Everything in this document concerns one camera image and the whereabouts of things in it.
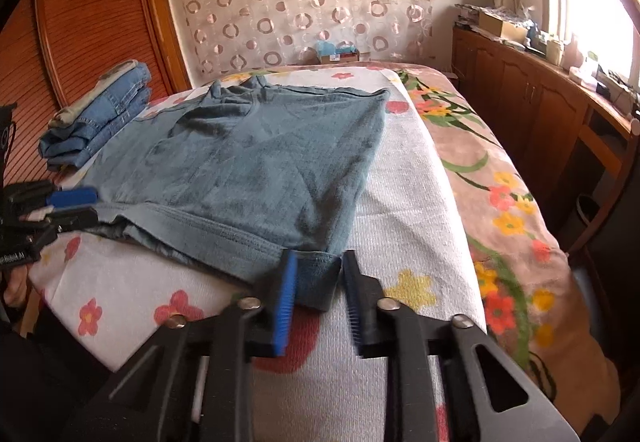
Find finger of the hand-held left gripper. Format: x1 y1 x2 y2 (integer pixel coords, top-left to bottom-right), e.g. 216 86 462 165
47 187 99 210
47 208 99 234

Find wooden wardrobe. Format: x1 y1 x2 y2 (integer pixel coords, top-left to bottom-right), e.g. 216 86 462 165
0 0 193 193

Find person's dark clothing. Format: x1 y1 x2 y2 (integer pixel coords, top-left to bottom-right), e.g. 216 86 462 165
0 302 121 442

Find wooden cabinet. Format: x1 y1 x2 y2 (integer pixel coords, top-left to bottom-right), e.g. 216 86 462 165
451 24 640 253

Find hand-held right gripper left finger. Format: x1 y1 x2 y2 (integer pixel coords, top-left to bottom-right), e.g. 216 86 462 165
65 249 301 442

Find folded blue jeans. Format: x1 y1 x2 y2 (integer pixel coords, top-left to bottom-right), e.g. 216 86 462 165
39 62 153 172

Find small box with blue items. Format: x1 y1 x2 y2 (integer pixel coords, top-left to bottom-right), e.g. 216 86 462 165
315 41 360 64

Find pink floral blanket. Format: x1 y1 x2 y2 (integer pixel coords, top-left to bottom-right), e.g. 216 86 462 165
280 61 608 428

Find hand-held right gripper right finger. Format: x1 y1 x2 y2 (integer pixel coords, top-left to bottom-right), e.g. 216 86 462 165
341 249 583 442

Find cardboard box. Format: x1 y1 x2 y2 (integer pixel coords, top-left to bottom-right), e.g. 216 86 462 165
479 12 531 43

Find grey-blue pants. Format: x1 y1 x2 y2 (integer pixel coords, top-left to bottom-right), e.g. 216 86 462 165
82 74 392 313

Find white floral blanket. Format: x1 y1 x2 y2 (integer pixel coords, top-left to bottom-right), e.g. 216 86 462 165
27 64 488 442

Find folded beige pants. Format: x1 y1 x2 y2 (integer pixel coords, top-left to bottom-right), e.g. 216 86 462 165
48 61 137 129

